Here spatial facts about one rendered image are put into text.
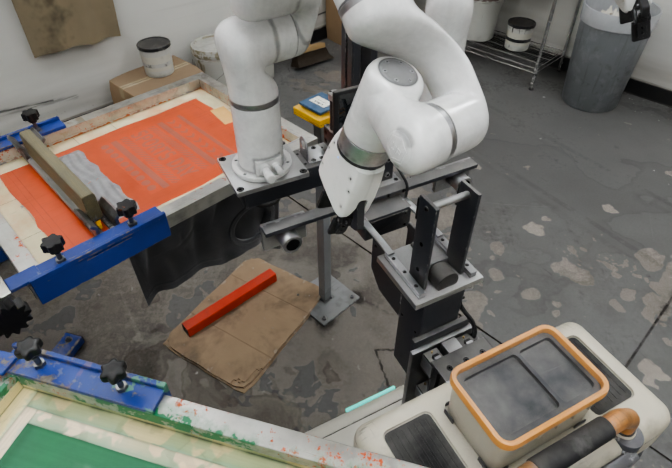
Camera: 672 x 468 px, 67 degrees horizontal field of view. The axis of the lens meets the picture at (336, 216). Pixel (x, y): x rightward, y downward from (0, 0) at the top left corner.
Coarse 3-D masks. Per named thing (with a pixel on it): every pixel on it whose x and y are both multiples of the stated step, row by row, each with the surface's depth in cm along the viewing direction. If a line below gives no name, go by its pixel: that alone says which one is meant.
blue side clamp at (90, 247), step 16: (144, 224) 113; (160, 224) 117; (96, 240) 110; (112, 240) 109; (128, 240) 112; (144, 240) 116; (160, 240) 119; (80, 256) 106; (96, 256) 108; (112, 256) 111; (128, 256) 114; (48, 272) 102; (64, 272) 105; (80, 272) 107; (96, 272) 110; (48, 288) 104; (64, 288) 107
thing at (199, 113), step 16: (176, 112) 161; (192, 112) 161; (208, 112) 161; (128, 128) 154; (144, 128) 154; (208, 128) 154; (80, 144) 147; (96, 144) 147; (96, 160) 141; (112, 160) 141; (0, 176) 135; (16, 176) 135; (32, 176) 135; (16, 192) 130; (32, 192) 130; (48, 192) 130; (32, 208) 126
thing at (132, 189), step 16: (224, 128) 154; (112, 176) 135; (128, 176) 135; (192, 176) 135; (208, 176) 135; (128, 192) 130; (144, 192) 130; (160, 192) 130; (176, 192) 130; (48, 208) 126; (64, 208) 126; (144, 208) 126; (48, 224) 121; (64, 224) 121; (80, 224) 121; (80, 240) 117
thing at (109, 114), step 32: (160, 96) 164; (224, 96) 163; (64, 128) 147; (288, 128) 147; (0, 160) 139; (192, 192) 125; (224, 192) 128; (0, 224) 116; (32, 256) 108; (32, 288) 102
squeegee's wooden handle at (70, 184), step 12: (24, 132) 132; (24, 144) 134; (36, 144) 128; (36, 156) 129; (48, 156) 124; (48, 168) 124; (60, 168) 120; (60, 180) 120; (72, 180) 117; (72, 192) 116; (84, 192) 114; (84, 204) 113; (96, 204) 115; (96, 216) 117
